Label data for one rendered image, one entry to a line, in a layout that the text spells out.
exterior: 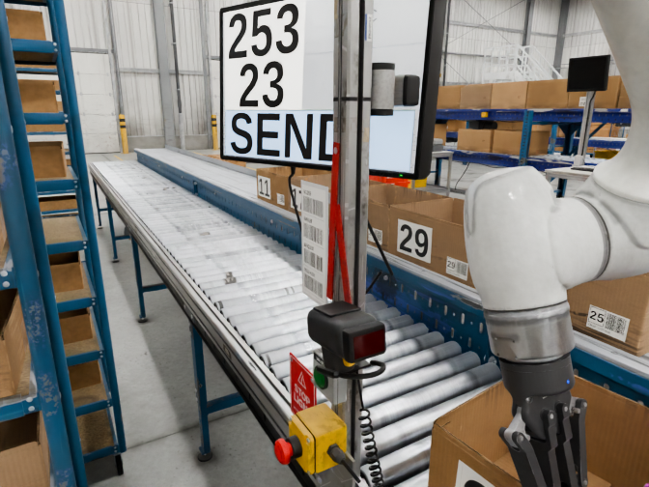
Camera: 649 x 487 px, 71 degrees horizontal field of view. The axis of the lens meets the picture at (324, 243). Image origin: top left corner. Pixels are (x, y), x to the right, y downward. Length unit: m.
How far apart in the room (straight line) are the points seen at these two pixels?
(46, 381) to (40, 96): 1.13
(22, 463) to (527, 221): 0.83
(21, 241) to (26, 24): 1.11
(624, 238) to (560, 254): 0.08
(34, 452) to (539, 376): 0.77
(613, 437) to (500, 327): 0.43
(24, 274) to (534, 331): 0.66
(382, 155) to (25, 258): 0.54
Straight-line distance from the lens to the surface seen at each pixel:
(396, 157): 0.74
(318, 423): 0.78
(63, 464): 0.91
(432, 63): 0.73
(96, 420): 2.20
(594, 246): 0.56
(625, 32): 0.50
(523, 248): 0.52
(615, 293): 1.10
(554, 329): 0.55
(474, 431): 0.84
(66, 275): 1.84
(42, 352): 0.80
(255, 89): 0.95
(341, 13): 0.67
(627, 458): 0.94
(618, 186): 0.59
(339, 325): 0.60
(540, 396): 0.57
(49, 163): 1.76
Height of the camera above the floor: 1.35
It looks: 16 degrees down
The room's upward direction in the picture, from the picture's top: straight up
